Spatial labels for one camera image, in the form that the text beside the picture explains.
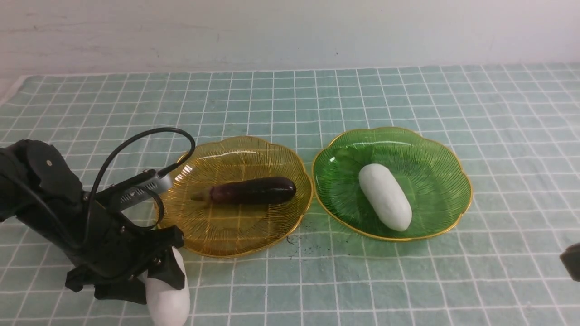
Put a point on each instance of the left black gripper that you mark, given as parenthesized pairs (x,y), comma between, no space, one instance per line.
(109,252)

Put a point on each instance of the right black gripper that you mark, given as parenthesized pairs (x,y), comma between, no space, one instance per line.
(570,258)

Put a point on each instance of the white radish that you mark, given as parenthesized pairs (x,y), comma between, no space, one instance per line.
(379,186)
(168,307)

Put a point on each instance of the purple eggplant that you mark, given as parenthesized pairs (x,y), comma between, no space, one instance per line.
(270,191)

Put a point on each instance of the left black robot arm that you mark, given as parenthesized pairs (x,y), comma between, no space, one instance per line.
(34,172)

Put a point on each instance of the amber plastic plate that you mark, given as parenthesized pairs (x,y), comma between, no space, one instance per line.
(233,229)

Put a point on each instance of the green checkered tablecloth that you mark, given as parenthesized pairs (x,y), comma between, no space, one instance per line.
(514,127)

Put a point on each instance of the green plastic plate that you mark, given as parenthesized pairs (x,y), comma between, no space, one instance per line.
(430,175)

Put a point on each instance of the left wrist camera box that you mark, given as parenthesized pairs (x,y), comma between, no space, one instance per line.
(135,190)

